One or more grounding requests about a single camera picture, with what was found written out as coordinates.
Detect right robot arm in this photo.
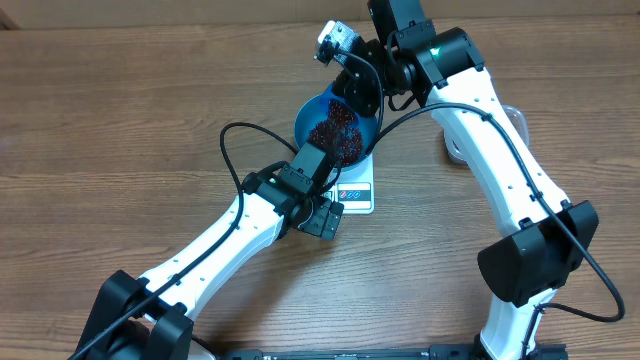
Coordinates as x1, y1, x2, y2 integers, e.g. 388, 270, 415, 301
316, 1, 599, 359

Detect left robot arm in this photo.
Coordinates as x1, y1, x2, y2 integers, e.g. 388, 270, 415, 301
72, 161, 344, 359

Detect white digital kitchen scale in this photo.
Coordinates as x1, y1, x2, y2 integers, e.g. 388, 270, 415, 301
323, 156, 375, 215

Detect blue metal bowl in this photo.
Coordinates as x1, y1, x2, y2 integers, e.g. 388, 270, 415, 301
294, 85, 378, 164

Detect red adzuki beans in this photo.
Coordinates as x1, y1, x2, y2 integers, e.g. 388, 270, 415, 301
308, 99, 363, 166

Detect clear plastic food container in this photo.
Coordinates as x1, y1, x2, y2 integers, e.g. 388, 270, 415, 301
443, 105, 530, 165

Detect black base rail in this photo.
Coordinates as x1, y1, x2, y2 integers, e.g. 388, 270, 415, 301
214, 343, 569, 360

